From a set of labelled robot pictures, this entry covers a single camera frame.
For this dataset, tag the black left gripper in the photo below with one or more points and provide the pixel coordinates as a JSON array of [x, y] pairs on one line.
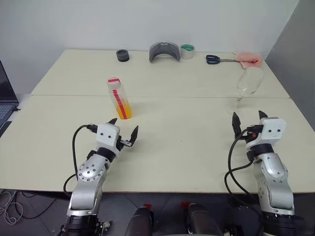
[[119, 145]]

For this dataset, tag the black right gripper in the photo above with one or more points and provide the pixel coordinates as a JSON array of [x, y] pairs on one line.
[[256, 130]]

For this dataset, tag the bottle with orange liquid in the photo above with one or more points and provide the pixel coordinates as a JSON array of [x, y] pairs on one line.
[[124, 110]]

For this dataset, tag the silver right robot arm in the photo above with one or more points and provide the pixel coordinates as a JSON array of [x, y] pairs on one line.
[[273, 169]]

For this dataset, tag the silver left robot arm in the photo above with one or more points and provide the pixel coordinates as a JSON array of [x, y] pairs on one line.
[[86, 172]]

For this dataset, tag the clear wine glass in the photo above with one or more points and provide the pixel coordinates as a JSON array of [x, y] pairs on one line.
[[248, 82]]

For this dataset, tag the pink cloth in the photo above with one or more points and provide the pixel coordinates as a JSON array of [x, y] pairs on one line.
[[248, 59]]

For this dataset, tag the grey curved visor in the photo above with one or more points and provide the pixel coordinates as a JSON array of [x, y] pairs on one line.
[[153, 52]]

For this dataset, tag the tape roll with green core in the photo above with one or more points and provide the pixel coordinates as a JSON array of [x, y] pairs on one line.
[[187, 51]]

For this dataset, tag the dark rounded shape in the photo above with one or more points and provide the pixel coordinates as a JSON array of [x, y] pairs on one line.
[[204, 221], [141, 221]]

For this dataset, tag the dark laptop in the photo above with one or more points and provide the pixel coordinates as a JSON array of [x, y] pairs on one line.
[[5, 98]]

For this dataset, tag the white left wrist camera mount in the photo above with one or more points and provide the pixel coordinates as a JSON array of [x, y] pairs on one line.
[[107, 135]]

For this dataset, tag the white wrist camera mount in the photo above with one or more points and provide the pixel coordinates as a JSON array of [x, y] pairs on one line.
[[273, 130], [107, 135]]

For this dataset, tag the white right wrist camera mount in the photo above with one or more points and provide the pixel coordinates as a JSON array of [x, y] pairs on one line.
[[273, 130]]

